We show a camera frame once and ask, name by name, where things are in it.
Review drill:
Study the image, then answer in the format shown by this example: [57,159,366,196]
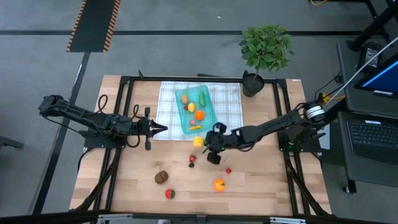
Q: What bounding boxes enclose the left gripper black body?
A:
[135,107,153,151]

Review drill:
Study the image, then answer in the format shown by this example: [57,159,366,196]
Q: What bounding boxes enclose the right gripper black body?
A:
[205,130,234,166]

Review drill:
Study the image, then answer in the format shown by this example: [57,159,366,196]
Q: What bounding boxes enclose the orange toy orange green stem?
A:
[213,178,226,192]

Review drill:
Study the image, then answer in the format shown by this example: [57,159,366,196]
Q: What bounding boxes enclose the brown toy kiwi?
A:
[154,170,170,185]

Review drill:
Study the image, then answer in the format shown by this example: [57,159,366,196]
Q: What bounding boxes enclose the teal translucent tupperware container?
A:
[174,84,218,136]

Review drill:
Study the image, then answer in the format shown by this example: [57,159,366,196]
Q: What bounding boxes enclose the white checkered cloth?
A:
[154,81,244,142]

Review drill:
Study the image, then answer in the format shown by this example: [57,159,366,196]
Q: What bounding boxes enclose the green plant in black pot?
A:
[238,24,295,98]

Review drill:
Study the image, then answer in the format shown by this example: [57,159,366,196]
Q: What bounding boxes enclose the white panel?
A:
[320,132,331,151]

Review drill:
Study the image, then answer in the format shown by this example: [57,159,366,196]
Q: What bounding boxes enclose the black orange striped floor mat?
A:
[65,0,121,53]

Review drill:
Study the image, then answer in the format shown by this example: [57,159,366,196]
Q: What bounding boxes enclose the black bar with silver brackets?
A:
[0,210,398,224]

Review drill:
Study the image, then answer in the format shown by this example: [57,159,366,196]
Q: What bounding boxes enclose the grey furniture base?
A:
[0,135,25,150]

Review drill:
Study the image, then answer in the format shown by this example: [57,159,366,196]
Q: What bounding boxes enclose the black laptop keyboard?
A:
[338,110,398,166]

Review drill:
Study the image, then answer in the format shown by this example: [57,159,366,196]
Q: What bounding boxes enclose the white rod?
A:
[326,37,398,105]

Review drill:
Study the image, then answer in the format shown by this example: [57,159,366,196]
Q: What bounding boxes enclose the black power adapter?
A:
[356,42,386,74]

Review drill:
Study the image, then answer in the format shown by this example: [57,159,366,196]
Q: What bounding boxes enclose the screen with blue display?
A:
[353,51,398,100]

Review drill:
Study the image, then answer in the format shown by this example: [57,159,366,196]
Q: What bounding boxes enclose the black stand leg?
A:
[346,0,398,52]

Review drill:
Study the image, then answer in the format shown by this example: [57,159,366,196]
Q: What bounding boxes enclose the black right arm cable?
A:
[213,122,228,135]

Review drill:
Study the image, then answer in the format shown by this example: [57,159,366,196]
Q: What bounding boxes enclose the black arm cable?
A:
[213,122,228,135]
[98,95,141,147]

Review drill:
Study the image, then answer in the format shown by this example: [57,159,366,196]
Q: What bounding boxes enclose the black aluminium table frame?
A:
[73,74,332,217]

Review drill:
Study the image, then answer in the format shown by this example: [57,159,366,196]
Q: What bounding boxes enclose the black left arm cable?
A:
[98,95,141,147]

